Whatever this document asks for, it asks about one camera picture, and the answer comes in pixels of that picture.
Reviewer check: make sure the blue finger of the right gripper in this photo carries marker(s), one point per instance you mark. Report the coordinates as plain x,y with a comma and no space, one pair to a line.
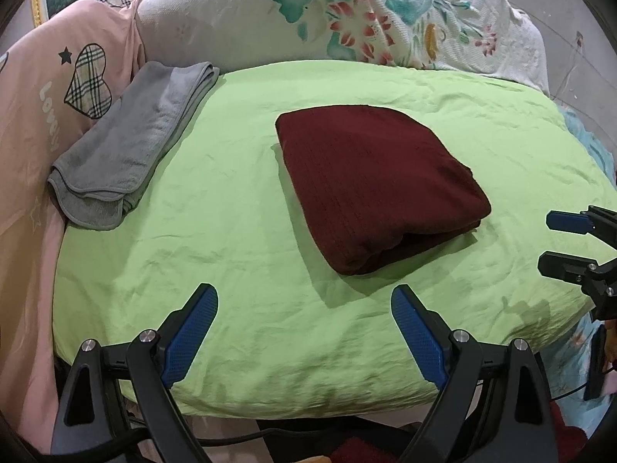
581,271
578,223

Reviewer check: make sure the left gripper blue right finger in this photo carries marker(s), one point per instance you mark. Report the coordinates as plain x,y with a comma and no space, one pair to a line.
425,334

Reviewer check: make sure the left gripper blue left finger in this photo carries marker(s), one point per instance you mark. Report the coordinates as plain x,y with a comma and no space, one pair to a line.
183,332

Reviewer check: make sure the dark red knitted garment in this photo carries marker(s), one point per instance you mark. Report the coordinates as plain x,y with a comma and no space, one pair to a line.
375,186

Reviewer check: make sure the lime green bed sheet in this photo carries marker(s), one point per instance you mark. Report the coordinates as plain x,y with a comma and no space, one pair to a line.
292,338

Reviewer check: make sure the grey folded towel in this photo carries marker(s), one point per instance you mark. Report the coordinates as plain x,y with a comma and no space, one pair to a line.
103,176

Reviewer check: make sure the pink heart-print pillow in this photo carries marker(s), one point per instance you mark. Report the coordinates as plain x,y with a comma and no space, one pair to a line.
56,81

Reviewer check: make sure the white floral quilt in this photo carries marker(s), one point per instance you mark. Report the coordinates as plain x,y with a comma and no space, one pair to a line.
488,37

